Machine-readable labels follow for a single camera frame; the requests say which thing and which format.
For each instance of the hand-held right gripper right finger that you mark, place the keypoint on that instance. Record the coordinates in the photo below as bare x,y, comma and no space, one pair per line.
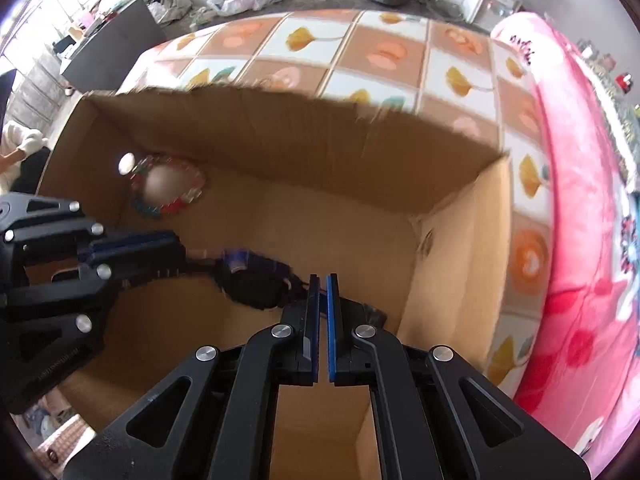
332,330

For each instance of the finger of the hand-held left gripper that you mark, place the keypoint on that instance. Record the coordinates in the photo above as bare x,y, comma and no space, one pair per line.
125,245
135,270

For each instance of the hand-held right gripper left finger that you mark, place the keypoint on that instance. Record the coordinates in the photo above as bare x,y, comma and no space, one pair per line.
314,330

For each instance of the dark purple smartwatch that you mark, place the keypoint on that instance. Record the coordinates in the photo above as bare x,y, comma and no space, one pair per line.
255,285

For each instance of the brown cardboard box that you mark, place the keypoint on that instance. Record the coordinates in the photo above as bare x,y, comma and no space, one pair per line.
300,220

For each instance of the grey cabinet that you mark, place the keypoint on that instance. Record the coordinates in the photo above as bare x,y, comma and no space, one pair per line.
115,45

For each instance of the pink floral blanket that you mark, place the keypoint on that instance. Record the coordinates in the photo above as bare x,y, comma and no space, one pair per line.
575,210

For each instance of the white water dispenser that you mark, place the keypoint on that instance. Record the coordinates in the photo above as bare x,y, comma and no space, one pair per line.
492,7

